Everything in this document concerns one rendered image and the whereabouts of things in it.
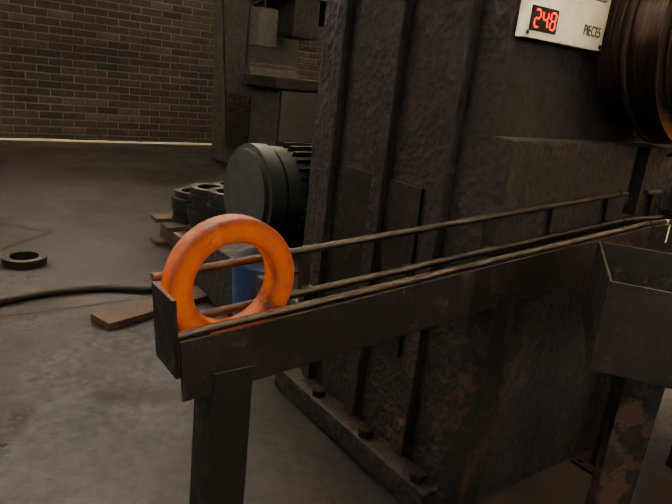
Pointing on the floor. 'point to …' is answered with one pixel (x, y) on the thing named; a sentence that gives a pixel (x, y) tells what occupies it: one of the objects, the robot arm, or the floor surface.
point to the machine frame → (419, 129)
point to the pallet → (189, 211)
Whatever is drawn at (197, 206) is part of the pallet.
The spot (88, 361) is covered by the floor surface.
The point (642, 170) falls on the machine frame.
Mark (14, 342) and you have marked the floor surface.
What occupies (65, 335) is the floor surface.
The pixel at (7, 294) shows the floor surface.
